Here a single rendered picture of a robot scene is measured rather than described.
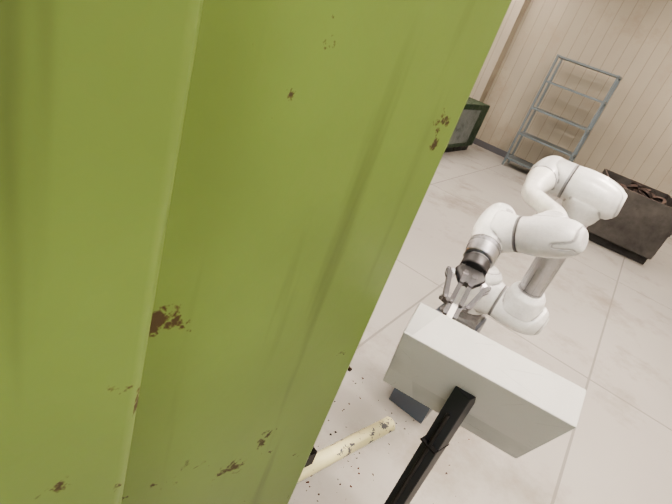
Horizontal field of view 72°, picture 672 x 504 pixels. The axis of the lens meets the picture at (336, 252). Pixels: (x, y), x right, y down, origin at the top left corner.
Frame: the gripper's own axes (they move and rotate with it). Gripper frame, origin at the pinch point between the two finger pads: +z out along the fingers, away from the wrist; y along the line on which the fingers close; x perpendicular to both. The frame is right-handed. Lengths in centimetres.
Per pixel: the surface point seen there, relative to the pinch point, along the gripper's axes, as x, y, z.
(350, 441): -31.9, 7.5, 31.3
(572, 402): 22.3, -25.1, 17.3
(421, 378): 7.4, -0.5, 21.4
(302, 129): 71, 24, 32
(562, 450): -154, -88, -53
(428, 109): 66, 16, 15
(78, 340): 72, 24, 60
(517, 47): -377, 98, -824
